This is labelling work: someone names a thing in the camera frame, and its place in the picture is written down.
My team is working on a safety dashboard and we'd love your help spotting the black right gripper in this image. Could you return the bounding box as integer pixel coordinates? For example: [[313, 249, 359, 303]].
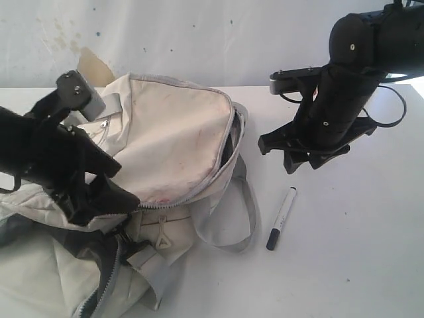
[[258, 64, 381, 174]]

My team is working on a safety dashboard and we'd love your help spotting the white marker with black cap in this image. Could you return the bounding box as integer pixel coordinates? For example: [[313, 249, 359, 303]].
[[266, 187, 297, 251]]

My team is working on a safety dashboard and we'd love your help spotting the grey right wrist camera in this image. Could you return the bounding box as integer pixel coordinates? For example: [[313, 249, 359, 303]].
[[270, 67, 322, 95]]

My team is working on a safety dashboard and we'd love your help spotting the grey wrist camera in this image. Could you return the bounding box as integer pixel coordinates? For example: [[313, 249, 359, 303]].
[[56, 70, 105, 122], [270, 67, 322, 95]]

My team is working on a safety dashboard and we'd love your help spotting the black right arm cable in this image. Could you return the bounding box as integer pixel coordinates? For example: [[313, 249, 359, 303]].
[[280, 66, 407, 129]]

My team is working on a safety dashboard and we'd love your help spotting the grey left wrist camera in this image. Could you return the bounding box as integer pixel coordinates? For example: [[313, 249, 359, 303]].
[[56, 70, 105, 122]]

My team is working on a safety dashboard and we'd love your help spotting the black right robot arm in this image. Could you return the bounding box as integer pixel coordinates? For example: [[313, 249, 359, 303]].
[[258, 1, 423, 174]]

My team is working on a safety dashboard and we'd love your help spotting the white fabric backpack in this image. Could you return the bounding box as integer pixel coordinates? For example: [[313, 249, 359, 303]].
[[1, 74, 257, 317]]

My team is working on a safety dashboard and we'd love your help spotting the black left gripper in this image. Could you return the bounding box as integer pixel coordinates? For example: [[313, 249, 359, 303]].
[[1, 89, 140, 226]]

